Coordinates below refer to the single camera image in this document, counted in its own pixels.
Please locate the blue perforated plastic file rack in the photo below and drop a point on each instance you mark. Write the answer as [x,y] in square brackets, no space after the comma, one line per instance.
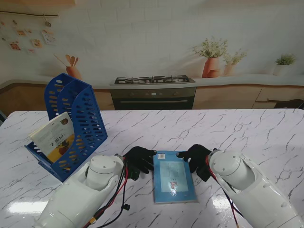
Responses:
[88,114]

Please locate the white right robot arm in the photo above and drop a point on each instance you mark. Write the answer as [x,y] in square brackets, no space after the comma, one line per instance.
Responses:
[251,190]

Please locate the plant in terracotta vase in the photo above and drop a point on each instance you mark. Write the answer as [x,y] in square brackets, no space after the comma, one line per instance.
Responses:
[211,66]

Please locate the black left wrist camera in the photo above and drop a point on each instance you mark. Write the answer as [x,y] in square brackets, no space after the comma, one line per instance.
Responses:
[133,173]

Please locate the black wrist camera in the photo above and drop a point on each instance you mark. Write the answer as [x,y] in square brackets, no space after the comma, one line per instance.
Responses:
[203,173]
[133,173]

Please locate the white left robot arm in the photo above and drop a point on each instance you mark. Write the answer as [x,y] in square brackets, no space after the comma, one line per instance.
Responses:
[76,199]

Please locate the light blue book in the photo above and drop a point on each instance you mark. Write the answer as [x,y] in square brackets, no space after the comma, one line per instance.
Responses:
[174,180]

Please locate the gas stove hob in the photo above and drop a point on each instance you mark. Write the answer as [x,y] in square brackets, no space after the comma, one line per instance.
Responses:
[152,80]

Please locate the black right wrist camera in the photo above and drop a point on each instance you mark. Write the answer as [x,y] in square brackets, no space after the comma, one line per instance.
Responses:
[203,173]

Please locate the dark built-in oven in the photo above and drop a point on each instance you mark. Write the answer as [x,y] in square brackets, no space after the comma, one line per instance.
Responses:
[152,98]

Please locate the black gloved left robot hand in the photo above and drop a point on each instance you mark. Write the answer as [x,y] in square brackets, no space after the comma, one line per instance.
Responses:
[140,158]

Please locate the plant in pale pink vase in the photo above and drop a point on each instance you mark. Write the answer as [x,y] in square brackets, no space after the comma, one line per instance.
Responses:
[229,69]

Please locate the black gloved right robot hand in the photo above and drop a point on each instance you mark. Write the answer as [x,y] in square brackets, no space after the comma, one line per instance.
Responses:
[198,155]

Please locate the yellow and white book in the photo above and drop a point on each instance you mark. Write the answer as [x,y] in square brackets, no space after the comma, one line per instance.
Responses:
[54,135]

